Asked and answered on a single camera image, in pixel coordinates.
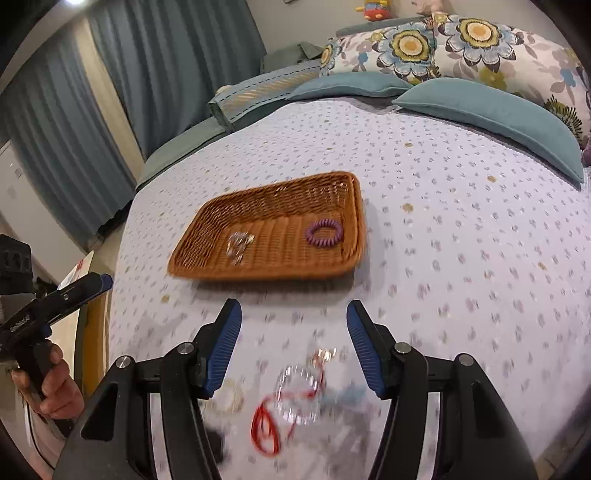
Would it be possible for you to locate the cream spiral hair tie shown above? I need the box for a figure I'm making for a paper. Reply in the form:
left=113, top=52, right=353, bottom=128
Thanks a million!
left=204, top=377, right=246, bottom=414

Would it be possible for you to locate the blue bead charm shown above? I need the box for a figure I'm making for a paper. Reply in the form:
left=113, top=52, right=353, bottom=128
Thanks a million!
left=332, top=382, right=368, bottom=411

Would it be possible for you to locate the red cord bracelet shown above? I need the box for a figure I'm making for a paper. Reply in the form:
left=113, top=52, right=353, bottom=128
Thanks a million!
left=250, top=368, right=327, bottom=458

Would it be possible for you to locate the clear crystal bracelet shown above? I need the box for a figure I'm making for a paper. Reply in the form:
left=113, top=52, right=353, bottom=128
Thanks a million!
left=225, top=231, right=257, bottom=265

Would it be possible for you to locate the white pearl bracelet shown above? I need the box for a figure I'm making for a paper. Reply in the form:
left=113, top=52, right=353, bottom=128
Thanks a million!
left=274, top=363, right=325, bottom=425

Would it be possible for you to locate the purple spiral hair tie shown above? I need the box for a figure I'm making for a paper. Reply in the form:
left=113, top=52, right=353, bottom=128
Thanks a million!
left=303, top=218, right=346, bottom=248

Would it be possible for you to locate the brown wicker basket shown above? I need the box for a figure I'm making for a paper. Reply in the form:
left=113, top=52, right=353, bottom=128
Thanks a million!
left=167, top=171, right=367, bottom=282

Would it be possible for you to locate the person left hand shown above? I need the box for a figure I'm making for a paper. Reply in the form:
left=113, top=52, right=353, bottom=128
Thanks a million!
left=11, top=344, right=84, bottom=421

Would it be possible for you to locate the floral lilac bedspread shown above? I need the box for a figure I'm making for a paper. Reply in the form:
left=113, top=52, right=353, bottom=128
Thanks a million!
left=109, top=98, right=590, bottom=479

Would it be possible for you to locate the blue curtain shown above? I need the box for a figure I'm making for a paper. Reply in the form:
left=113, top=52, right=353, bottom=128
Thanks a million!
left=1, top=1, right=266, bottom=246

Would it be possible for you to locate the left teal pillow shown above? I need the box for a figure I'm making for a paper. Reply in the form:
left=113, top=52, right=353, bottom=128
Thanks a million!
left=287, top=72, right=413, bottom=101

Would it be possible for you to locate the teal pillow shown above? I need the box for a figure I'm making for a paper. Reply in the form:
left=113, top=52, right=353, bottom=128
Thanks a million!
left=287, top=72, right=413, bottom=101
left=393, top=78, right=584, bottom=184

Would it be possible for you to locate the right teal pillow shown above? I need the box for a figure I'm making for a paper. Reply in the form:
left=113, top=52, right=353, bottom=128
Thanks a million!
left=393, top=78, right=584, bottom=184

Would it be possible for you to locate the right floral pillow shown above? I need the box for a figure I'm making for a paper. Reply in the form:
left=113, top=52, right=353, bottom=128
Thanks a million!
left=432, top=12, right=590, bottom=148

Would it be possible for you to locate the floral pillow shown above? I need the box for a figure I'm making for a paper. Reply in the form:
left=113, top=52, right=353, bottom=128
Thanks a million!
left=432, top=12, right=590, bottom=148
left=320, top=20, right=439, bottom=85

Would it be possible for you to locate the left floral pillow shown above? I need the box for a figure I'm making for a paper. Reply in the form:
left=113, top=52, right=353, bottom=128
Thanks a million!
left=320, top=20, right=439, bottom=85

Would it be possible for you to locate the yellow pikachu plush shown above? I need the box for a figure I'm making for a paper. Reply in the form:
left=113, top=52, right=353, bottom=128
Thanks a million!
left=356, top=0, right=394, bottom=22

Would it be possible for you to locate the black tracker camera box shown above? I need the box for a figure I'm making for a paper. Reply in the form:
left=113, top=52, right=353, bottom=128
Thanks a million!
left=0, top=234, right=34, bottom=295

